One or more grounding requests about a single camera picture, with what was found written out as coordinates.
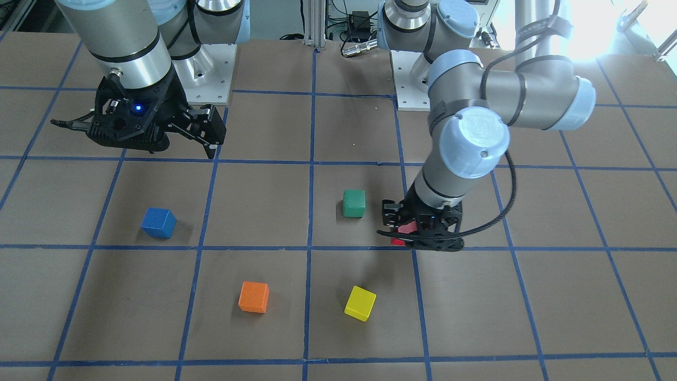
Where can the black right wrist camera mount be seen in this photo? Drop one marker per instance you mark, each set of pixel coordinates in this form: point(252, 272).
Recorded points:
point(127, 118)

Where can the silver metal connector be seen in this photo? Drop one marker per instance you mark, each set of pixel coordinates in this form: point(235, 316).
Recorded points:
point(359, 48)

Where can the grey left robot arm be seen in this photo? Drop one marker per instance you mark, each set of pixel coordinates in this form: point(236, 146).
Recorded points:
point(473, 104)

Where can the blue wooden block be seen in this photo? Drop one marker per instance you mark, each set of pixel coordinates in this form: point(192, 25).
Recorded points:
point(159, 223)

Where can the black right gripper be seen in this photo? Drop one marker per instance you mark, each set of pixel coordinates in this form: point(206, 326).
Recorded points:
point(176, 104)

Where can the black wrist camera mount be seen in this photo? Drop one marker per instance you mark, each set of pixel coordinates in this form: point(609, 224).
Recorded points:
point(127, 118)
point(443, 241)

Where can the red wooden block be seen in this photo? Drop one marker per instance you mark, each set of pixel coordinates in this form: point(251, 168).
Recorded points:
point(407, 228)

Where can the green wooden block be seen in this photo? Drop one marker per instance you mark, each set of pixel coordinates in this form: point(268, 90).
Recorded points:
point(354, 203)

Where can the orange wooden block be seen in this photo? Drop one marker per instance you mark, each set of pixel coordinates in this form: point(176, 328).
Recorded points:
point(254, 297)

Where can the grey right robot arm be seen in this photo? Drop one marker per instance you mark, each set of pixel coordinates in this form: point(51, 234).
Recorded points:
point(149, 51)

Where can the black power adapter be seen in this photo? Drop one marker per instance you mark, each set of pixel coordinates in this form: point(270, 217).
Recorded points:
point(359, 21)

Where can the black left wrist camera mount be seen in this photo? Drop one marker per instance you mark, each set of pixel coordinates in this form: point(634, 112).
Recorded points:
point(443, 241)

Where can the yellow wooden block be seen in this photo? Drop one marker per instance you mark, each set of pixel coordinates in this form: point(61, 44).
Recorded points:
point(360, 303)

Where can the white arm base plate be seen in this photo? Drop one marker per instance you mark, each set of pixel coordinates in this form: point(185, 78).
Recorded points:
point(207, 75)
point(410, 73)

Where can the aluminium frame post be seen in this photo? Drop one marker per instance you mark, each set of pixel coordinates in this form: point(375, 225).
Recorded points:
point(314, 27)

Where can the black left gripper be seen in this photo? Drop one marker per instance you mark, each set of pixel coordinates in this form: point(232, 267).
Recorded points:
point(391, 213)

